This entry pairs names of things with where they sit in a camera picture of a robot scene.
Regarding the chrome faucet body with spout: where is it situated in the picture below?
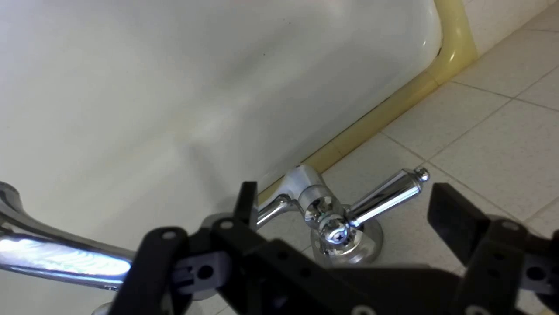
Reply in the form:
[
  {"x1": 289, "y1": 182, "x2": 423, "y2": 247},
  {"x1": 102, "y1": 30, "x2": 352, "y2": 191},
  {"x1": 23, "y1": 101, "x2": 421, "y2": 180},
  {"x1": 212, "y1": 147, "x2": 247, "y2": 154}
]
[{"x1": 0, "y1": 164, "x2": 387, "y2": 294}]

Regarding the white kitchen sink basin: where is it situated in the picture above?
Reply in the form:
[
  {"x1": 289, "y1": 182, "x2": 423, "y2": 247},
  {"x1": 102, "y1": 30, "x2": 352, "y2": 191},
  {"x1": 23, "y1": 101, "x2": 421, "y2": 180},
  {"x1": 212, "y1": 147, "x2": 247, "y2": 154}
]
[{"x1": 0, "y1": 0, "x2": 446, "y2": 315}]

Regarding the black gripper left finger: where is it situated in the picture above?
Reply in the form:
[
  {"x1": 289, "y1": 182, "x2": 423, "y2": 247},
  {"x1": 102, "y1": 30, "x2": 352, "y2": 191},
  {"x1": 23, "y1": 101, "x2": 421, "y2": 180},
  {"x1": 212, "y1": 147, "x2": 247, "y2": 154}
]
[{"x1": 107, "y1": 180, "x2": 374, "y2": 315}]

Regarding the chrome faucet lever handle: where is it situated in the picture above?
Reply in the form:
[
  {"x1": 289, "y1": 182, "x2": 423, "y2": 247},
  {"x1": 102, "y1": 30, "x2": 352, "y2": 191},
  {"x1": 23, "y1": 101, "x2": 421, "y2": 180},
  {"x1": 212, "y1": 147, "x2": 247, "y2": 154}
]
[{"x1": 317, "y1": 166, "x2": 432, "y2": 247}]

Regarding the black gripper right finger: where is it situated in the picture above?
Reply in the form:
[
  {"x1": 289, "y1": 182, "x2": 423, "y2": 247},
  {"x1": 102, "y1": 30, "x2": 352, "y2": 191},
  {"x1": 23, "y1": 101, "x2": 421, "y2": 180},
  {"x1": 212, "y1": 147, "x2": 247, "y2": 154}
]
[{"x1": 427, "y1": 182, "x2": 559, "y2": 315}]

